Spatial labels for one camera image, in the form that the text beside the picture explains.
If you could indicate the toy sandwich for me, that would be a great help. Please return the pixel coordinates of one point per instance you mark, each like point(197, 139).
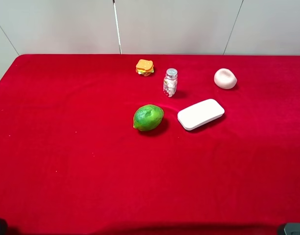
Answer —
point(144, 67)

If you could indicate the grey block bottom right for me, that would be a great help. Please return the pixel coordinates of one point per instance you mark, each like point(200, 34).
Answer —
point(289, 229)

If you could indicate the glass pill bottle silver cap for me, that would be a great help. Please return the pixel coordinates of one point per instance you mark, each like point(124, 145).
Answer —
point(170, 82)

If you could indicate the green lime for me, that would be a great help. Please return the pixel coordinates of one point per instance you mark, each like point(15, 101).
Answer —
point(147, 117)

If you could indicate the red velvet tablecloth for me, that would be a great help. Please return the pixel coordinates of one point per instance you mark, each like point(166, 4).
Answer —
point(71, 162)

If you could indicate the white dented lump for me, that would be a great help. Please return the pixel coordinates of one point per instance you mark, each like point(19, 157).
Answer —
point(225, 79)

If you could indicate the white rounded rectangular box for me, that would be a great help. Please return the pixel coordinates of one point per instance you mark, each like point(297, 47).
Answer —
point(200, 114)

